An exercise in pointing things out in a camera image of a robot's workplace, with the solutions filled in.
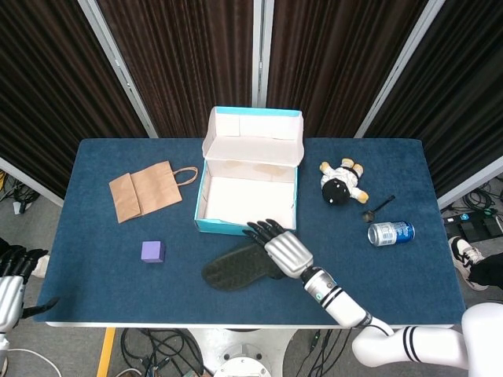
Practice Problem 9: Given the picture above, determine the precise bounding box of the plush doll with black head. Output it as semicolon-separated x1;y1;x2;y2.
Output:
318;158;370;206

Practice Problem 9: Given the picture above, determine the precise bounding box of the brown ribbed partition panel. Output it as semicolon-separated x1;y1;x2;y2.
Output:
96;0;256;138
0;0;149;199
363;0;503;199
263;0;428;138

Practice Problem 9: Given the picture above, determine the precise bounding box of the white and black sneaker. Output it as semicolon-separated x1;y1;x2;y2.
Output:
449;235;488;290

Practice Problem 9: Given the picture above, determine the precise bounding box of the purple cube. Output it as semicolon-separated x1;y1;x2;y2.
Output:
140;240;167;265

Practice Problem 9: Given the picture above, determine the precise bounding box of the black trouser leg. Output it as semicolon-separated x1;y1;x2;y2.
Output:
467;262;503;291

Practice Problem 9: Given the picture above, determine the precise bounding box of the teal cardboard box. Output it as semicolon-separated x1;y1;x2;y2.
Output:
194;105;306;236

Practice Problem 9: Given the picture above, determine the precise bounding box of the black floor cable bundle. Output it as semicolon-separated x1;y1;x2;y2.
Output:
119;328;205;377

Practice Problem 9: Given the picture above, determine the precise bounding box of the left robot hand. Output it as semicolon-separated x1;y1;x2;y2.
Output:
0;245;60;333

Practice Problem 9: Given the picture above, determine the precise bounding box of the blue and silver soda can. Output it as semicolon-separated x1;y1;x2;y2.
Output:
367;219;417;247

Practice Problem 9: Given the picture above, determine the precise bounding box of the blue table mat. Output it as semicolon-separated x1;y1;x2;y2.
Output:
45;137;467;327

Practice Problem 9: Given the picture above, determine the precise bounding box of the brown paper bag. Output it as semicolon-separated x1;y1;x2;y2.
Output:
108;159;200;225

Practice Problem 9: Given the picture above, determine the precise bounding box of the small black spoon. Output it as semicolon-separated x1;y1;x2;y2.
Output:
362;195;396;225

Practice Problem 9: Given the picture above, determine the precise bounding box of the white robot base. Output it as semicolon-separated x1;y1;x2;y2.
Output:
204;328;299;377

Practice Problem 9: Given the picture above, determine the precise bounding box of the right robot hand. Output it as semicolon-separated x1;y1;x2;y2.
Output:
242;218;314;280

